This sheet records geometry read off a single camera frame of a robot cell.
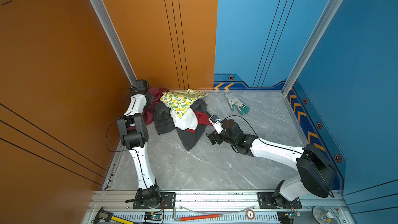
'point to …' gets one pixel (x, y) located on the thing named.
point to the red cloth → (202, 118)
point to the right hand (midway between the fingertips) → (211, 128)
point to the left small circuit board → (153, 215)
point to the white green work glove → (234, 101)
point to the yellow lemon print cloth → (180, 100)
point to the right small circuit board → (293, 214)
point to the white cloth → (188, 121)
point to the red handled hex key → (187, 218)
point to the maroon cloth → (148, 111)
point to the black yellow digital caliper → (107, 216)
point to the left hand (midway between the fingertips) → (147, 97)
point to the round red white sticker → (250, 214)
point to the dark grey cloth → (164, 124)
